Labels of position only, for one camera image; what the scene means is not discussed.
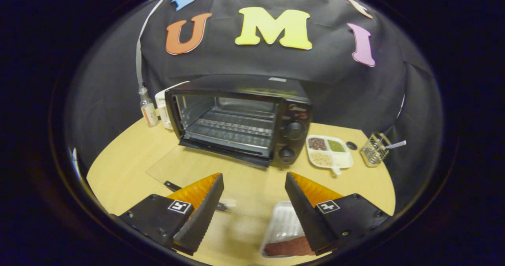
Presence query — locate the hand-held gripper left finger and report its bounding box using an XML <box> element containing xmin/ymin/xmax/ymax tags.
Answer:
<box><xmin>118</xmin><ymin>173</ymin><xmax>224</xmax><ymax>256</ymax></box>

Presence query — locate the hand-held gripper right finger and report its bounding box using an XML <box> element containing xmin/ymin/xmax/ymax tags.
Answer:
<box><xmin>285</xmin><ymin>172</ymin><xmax>391</xmax><ymax>256</ymax></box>

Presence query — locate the brown meat piece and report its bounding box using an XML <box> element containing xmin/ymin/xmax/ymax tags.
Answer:
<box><xmin>262</xmin><ymin>236</ymin><xmax>316</xmax><ymax>257</ymax></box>

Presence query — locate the black toaster oven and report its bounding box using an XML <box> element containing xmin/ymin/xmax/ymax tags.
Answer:
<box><xmin>146</xmin><ymin>75</ymin><xmax>313</xmax><ymax>219</ymax></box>

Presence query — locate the white bread toaster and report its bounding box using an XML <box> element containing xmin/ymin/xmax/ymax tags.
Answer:
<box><xmin>155</xmin><ymin>81</ymin><xmax>190</xmax><ymax>130</ymax></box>

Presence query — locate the white rectangular tray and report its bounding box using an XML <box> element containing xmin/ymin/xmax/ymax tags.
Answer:
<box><xmin>260</xmin><ymin>201</ymin><xmax>316</xmax><ymax>258</ymax></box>

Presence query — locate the white divided dish with beans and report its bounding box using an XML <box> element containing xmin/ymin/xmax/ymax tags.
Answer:
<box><xmin>306</xmin><ymin>135</ymin><xmax>354</xmax><ymax>176</ymax></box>

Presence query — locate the clear bottle with orange label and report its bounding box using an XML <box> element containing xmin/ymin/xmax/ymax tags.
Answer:
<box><xmin>138</xmin><ymin>86</ymin><xmax>159</xmax><ymax>127</ymax></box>

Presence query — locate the metal wire utensil holder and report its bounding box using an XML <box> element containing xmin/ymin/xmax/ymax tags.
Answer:
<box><xmin>360</xmin><ymin>132</ymin><xmax>391</xmax><ymax>168</ymax></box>

